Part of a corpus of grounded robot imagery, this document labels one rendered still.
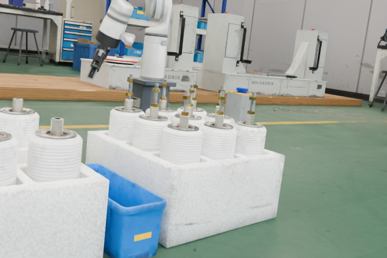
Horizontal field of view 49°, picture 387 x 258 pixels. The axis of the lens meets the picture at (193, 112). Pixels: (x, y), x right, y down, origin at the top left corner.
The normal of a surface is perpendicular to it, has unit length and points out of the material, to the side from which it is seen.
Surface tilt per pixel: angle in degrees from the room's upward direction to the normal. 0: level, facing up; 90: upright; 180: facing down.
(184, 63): 90
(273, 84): 90
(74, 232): 90
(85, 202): 90
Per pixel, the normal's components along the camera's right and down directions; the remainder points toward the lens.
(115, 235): -0.76, 0.04
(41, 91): 0.60, 0.18
